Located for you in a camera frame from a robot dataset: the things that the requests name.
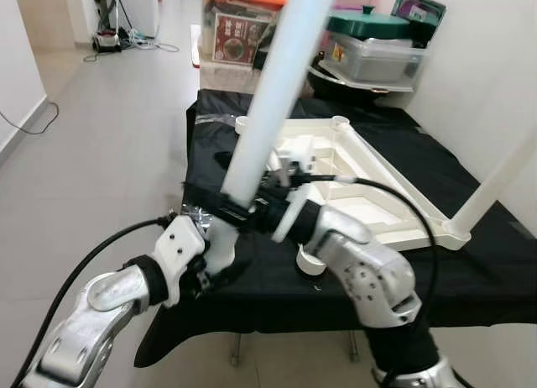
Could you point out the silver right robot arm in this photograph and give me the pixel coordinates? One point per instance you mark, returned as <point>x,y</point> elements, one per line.
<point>361,262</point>

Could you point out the metal folding table leg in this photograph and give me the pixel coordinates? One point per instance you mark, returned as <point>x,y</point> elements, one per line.
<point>235,350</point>
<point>352,346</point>

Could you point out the orange lid storage box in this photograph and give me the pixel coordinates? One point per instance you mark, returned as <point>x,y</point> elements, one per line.
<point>231,39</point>

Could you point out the clear plastic storage box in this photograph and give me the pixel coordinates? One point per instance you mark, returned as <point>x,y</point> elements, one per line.
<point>377,62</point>

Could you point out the beige cloth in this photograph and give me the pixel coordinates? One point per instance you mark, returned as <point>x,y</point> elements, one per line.
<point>222,79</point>

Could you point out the black wok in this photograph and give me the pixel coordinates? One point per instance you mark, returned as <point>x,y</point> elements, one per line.
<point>327,86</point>

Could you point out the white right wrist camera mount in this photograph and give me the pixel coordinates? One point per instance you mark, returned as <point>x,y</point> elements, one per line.
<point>298,163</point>

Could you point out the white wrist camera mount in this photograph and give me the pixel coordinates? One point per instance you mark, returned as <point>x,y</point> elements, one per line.
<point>183,249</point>
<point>298,163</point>

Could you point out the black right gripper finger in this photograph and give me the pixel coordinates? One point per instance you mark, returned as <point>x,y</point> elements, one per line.
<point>205,205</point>

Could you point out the white plastic table top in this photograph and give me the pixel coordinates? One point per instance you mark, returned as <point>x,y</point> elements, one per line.
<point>382,213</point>

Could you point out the black tablecloth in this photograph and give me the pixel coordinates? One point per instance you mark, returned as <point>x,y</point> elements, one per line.
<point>470,279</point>

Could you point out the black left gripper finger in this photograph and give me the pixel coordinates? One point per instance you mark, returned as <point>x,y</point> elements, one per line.
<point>233,279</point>

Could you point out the white plastic table leg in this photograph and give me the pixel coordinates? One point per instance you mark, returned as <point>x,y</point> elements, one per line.
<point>495,186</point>
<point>281,69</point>

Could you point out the dark picture frame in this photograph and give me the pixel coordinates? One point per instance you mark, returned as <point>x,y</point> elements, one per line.
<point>419,10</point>

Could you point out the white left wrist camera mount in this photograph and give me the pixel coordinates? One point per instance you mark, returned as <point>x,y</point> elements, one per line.
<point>183,249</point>

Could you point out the green round pot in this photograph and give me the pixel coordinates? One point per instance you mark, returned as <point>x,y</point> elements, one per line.
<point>369,25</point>

